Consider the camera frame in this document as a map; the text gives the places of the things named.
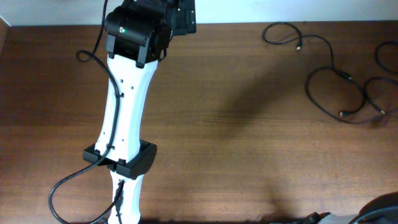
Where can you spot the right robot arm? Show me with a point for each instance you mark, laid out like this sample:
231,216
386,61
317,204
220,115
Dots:
381,210

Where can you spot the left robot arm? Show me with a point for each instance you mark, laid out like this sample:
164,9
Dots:
138,34

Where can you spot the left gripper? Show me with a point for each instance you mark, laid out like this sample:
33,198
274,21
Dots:
186,20

